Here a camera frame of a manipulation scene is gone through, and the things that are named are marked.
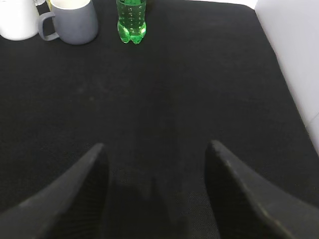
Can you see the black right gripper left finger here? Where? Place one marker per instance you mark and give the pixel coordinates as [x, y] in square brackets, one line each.
[71, 207]

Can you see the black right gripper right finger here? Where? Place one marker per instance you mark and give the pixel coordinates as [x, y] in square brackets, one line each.
[248, 206]

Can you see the green soda bottle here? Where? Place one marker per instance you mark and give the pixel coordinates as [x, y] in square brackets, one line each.
[131, 20]

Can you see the grey mug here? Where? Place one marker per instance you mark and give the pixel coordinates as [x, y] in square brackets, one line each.
[75, 21]

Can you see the white mug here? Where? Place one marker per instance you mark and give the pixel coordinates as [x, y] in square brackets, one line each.
[18, 19]

